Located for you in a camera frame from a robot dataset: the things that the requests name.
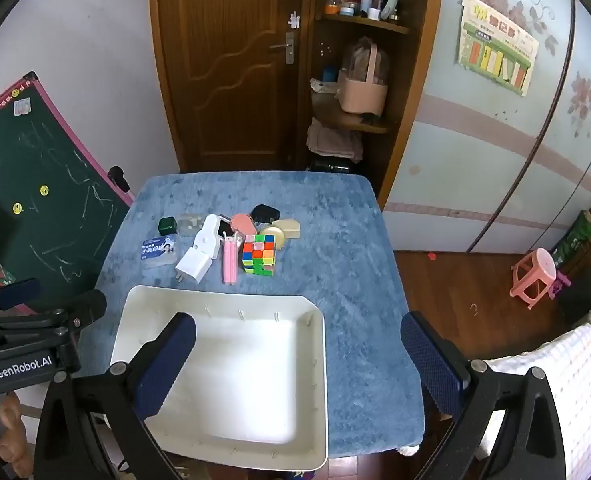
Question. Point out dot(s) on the black case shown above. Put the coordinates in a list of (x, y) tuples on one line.
[(265, 214)]

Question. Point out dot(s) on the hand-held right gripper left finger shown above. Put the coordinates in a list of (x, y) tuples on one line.
[(168, 365)]

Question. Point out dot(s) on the white plastic bag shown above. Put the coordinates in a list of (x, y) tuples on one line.
[(323, 91)]

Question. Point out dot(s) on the wall poster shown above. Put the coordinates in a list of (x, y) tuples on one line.
[(498, 45)]

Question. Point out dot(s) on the white plastic tray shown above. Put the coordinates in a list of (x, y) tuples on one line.
[(245, 375)]

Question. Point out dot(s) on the pink oval case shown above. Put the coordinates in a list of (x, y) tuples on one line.
[(243, 223)]

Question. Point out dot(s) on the person's left hand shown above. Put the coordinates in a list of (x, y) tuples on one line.
[(14, 435)]

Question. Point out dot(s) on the folded pink cloth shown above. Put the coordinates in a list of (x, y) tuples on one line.
[(333, 140)]

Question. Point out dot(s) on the green bag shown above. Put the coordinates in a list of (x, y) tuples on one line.
[(575, 240)]

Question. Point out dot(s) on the small green box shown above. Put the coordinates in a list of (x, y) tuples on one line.
[(167, 225)]

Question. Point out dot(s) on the white curved plastic holder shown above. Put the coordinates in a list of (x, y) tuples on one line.
[(208, 235)]

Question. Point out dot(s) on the colourful puzzle cube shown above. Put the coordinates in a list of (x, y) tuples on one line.
[(258, 256)]

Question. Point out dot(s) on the white checked towel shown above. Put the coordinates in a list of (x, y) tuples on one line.
[(565, 370)]

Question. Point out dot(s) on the pink hair clip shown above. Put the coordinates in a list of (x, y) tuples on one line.
[(230, 260)]

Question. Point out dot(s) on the pale floral wardrobe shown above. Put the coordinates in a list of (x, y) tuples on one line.
[(475, 160)]

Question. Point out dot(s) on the brown wooden door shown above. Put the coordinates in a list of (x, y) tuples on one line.
[(225, 60)]

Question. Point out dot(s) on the pink plastic stool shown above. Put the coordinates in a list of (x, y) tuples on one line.
[(533, 272)]

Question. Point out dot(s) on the dark floor item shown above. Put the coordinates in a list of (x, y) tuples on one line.
[(330, 165)]

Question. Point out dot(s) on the blue and white card packet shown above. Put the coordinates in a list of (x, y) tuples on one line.
[(158, 251)]

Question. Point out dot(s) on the green chalkboard with pink frame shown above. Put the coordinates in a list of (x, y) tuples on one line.
[(50, 200)]

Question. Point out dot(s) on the white door hook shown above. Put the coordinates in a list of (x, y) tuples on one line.
[(294, 19)]

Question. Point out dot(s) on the small magenta stool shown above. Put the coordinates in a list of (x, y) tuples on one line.
[(560, 284)]

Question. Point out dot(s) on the clear plastic box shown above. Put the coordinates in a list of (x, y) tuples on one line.
[(190, 225)]

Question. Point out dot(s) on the black clamp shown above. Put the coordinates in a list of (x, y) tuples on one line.
[(118, 177)]

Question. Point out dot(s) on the white charger plug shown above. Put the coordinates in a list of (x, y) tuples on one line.
[(193, 264)]

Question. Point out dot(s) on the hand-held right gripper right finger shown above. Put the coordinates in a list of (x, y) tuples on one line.
[(433, 360)]

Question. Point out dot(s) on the group of toiletry bottles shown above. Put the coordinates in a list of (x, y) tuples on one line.
[(363, 2)]

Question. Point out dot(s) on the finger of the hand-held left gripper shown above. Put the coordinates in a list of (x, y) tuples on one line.
[(88, 307), (18, 294)]

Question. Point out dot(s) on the wooden corner shelf unit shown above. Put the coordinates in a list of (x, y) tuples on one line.
[(415, 85)]

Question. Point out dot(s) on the blue fluffy mat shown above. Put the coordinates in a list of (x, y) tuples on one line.
[(345, 270)]

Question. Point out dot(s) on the gold round tin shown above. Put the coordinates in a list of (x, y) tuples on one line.
[(273, 237)]

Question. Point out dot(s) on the beige rectangular box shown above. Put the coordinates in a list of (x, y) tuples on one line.
[(288, 228)]

